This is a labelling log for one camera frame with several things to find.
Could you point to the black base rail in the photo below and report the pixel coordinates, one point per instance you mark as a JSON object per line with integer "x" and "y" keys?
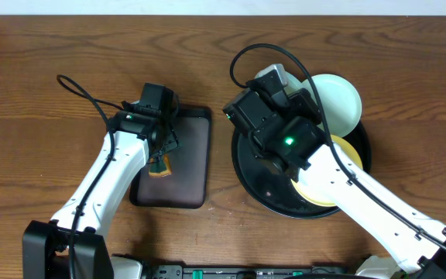
{"x": 173, "y": 271}

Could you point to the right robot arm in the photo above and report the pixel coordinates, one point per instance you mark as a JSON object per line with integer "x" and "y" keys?
{"x": 416, "y": 242}

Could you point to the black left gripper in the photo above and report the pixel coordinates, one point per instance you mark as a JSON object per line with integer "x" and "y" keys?
{"x": 166, "y": 143}

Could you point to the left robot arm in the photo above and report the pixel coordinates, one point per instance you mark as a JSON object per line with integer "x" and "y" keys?
{"x": 72, "y": 244}

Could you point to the green orange sponge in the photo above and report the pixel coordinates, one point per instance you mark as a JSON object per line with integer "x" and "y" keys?
{"x": 160, "y": 166}

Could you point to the black round tray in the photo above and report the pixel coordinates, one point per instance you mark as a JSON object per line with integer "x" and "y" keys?
{"x": 274, "y": 191}

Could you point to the black rectangular tray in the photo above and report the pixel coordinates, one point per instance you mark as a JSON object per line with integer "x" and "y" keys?
{"x": 186, "y": 186}

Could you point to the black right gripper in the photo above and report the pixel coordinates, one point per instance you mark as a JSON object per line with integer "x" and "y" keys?
{"x": 300, "y": 101}

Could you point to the yellow plate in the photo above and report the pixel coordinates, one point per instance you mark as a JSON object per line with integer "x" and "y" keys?
{"x": 318, "y": 198}

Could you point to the light blue plate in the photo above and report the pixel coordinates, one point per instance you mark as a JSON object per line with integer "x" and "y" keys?
{"x": 341, "y": 102}
{"x": 293, "y": 84}

